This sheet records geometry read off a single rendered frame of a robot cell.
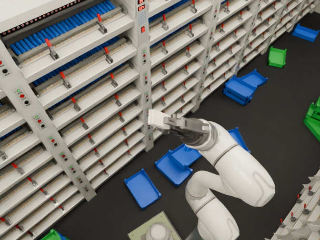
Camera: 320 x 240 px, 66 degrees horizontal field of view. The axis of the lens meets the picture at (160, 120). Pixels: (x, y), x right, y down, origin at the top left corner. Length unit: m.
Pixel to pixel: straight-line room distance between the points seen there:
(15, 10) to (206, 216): 1.14
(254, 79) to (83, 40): 2.41
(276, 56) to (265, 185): 3.08
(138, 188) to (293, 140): 1.64
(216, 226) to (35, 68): 1.05
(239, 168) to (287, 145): 2.12
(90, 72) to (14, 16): 0.48
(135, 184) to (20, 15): 1.70
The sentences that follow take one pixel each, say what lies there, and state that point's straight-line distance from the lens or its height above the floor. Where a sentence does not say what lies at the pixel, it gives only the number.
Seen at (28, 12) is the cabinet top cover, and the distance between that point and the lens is 1.08.
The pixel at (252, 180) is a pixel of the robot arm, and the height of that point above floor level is 1.55.
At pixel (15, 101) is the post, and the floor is 1.37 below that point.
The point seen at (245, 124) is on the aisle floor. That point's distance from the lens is 2.80.
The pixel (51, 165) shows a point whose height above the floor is 0.71.
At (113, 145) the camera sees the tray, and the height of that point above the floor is 0.51.
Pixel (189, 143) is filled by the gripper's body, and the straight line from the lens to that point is 0.66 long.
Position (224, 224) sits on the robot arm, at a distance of 1.23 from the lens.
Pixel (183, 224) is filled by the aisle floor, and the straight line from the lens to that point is 2.25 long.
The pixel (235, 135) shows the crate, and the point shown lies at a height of 0.00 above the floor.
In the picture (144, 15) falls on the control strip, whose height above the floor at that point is 1.44.
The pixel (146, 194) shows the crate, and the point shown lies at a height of 0.00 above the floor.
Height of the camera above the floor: 2.19
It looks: 55 degrees down
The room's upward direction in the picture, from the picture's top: straight up
